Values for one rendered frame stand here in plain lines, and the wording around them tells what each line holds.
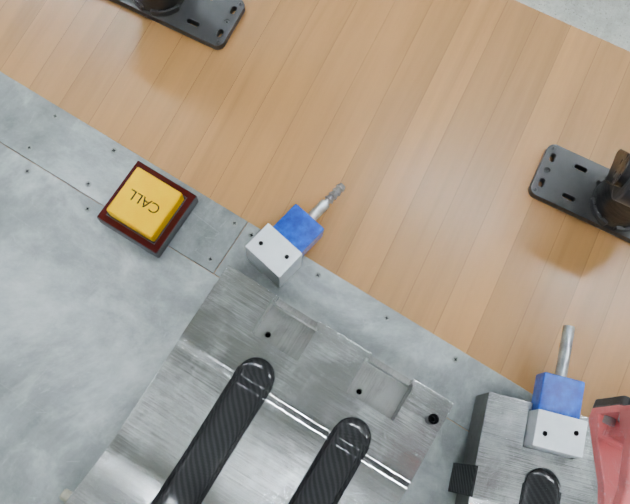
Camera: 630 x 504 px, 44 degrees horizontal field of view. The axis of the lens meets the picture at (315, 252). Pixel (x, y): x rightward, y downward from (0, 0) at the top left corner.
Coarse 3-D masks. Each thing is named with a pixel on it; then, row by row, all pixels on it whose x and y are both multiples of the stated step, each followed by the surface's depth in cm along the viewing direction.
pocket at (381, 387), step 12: (372, 360) 77; (360, 372) 77; (372, 372) 78; (384, 372) 77; (396, 372) 76; (360, 384) 77; (372, 384) 77; (384, 384) 77; (396, 384) 77; (408, 384) 76; (360, 396) 77; (372, 396) 77; (384, 396) 77; (396, 396) 77; (384, 408) 77; (396, 408) 77
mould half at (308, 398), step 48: (240, 288) 76; (192, 336) 75; (240, 336) 75; (336, 336) 76; (192, 384) 74; (288, 384) 74; (336, 384) 74; (144, 432) 73; (192, 432) 73; (288, 432) 73; (384, 432) 73; (432, 432) 74; (96, 480) 71; (144, 480) 72; (240, 480) 72; (288, 480) 72; (384, 480) 73
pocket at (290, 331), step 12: (276, 300) 77; (264, 312) 76; (276, 312) 79; (288, 312) 78; (300, 312) 78; (264, 324) 78; (276, 324) 78; (288, 324) 78; (300, 324) 78; (312, 324) 77; (264, 336) 78; (276, 336) 78; (288, 336) 78; (300, 336) 78; (312, 336) 78; (288, 348) 78; (300, 348) 78
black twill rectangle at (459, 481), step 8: (456, 464) 81; (464, 464) 78; (456, 472) 80; (464, 472) 78; (472, 472) 76; (456, 480) 79; (464, 480) 77; (472, 480) 75; (448, 488) 81; (456, 488) 79; (464, 488) 77; (472, 488) 75; (472, 496) 75
